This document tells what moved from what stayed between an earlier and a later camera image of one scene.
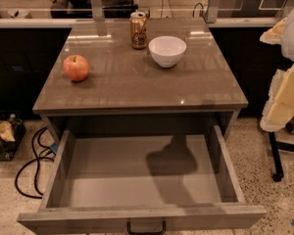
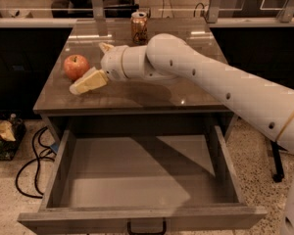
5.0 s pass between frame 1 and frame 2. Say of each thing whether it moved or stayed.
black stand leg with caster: stayed
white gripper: moved
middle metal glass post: stayed
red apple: stayed
